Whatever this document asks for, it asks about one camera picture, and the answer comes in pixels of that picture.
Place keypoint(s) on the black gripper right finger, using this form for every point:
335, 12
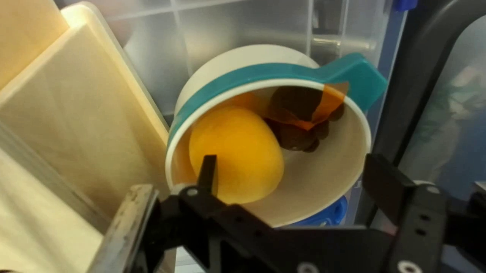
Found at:
420, 227

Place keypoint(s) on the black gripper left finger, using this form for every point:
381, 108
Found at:
124, 232

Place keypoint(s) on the orange round plushie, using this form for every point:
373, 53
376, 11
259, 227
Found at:
238, 152

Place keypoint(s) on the light wooden drawer box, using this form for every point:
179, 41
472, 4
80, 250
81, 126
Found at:
86, 126

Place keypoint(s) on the white cup with teal rim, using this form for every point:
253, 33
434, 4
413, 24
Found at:
324, 176

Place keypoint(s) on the large clear bin dark lid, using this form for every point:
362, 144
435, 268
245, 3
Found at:
457, 111

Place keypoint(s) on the dark brown toy orange strip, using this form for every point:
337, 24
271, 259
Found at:
297, 114

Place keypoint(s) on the dark grey storage bin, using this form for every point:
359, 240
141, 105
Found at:
431, 39

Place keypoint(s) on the clear organizer box blue latches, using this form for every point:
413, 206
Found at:
229, 24

